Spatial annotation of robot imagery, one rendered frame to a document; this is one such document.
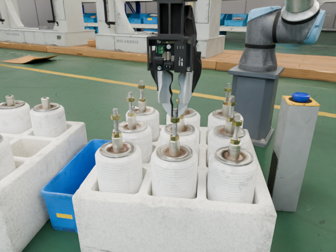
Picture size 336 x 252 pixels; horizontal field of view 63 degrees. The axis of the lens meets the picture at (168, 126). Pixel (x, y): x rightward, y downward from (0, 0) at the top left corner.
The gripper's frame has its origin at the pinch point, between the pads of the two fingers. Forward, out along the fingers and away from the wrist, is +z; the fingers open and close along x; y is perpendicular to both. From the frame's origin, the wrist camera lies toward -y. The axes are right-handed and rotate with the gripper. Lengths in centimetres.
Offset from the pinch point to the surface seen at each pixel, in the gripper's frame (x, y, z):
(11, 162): -37.5, 1.7, 14.6
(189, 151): 3.0, 0.2, 9.0
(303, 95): 28.4, -18.7, 1.3
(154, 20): -125, -551, 1
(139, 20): -162, -567, 2
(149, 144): -7.7, -9.5, 13.0
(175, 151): 0.4, 1.7, 8.4
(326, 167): 49, -43, 34
